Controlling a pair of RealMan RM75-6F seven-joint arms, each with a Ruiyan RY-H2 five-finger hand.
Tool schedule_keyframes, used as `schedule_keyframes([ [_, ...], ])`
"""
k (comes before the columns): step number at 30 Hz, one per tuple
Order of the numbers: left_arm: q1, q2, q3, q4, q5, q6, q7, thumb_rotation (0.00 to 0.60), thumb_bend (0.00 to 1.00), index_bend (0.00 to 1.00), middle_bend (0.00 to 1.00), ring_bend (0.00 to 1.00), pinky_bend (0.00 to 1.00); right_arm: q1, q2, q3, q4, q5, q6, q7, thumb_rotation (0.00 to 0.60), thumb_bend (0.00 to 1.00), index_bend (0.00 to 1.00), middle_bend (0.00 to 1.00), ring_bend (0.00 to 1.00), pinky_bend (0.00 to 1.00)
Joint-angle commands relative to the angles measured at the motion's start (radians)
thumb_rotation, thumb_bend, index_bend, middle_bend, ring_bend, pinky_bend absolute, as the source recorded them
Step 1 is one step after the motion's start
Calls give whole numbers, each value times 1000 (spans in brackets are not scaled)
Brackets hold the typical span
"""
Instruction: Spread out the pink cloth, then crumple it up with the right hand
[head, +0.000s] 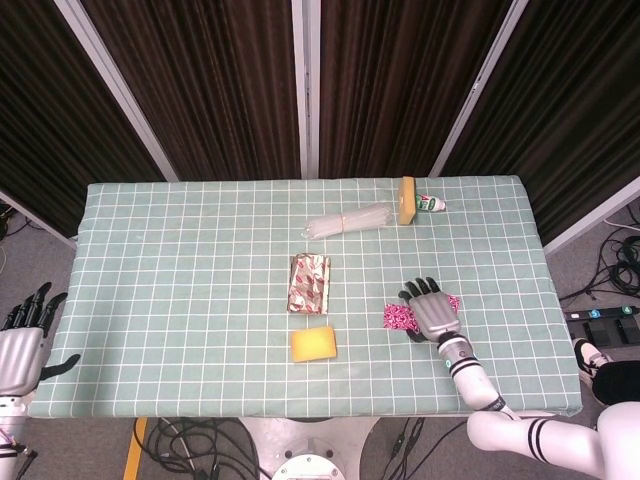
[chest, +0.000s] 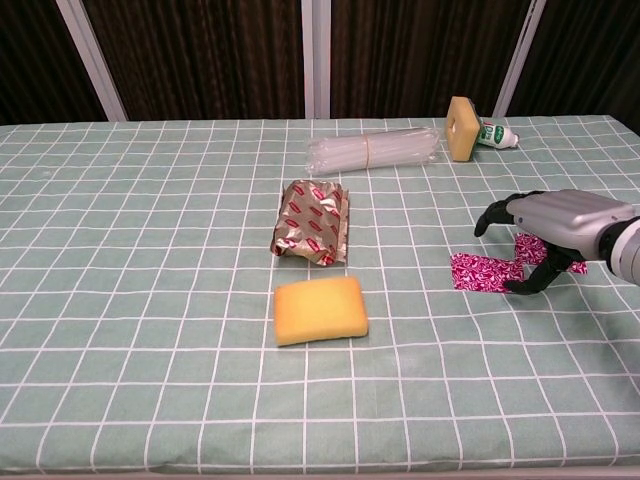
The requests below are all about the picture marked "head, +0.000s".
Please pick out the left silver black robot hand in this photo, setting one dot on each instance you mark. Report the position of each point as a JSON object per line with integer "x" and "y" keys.
{"x": 20, "y": 360}

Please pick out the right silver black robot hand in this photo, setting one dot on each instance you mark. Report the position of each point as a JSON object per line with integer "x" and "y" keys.
{"x": 435, "y": 315}

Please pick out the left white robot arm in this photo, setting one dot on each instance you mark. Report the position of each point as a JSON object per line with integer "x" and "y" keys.
{"x": 10, "y": 415}

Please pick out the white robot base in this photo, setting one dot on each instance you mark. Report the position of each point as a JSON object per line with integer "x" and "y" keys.
{"x": 310, "y": 445}

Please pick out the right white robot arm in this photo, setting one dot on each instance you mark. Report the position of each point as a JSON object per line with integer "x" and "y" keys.
{"x": 472, "y": 380}

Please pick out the small white green-label bottle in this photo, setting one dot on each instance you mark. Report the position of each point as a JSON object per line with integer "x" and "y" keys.
{"x": 431, "y": 203}

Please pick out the wooden block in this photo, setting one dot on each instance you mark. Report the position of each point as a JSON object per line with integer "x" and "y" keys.
{"x": 407, "y": 202}

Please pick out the flat yellow sponge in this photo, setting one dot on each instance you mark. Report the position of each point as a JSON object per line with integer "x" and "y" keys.
{"x": 314, "y": 345}

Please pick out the bundle of clear straws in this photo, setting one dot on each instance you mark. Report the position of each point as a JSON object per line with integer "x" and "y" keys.
{"x": 347, "y": 221}

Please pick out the silver red foil snack packet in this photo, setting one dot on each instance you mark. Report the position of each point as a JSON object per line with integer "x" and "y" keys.
{"x": 309, "y": 285}

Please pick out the yellow floor tape strip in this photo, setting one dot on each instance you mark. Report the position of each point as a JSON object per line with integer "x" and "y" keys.
{"x": 135, "y": 450}

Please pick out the black white sneaker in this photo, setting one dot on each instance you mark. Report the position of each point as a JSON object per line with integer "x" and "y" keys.
{"x": 587, "y": 360}

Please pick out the black pedal box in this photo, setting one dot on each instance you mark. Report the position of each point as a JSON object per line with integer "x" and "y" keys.
{"x": 600, "y": 327}

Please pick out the green checked tablecloth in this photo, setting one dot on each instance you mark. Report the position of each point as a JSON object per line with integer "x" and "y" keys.
{"x": 175, "y": 300}

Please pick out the black trouser leg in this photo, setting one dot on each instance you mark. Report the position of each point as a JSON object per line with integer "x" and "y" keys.
{"x": 617, "y": 382}

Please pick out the dark fabric partition panel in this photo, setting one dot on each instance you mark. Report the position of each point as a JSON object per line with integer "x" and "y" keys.
{"x": 50, "y": 100}
{"x": 400, "y": 85}
{"x": 575, "y": 110}
{"x": 210, "y": 85}

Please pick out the grey partition post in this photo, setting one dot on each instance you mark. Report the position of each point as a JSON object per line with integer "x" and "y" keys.
{"x": 120, "y": 100}
{"x": 306, "y": 90}
{"x": 475, "y": 100}

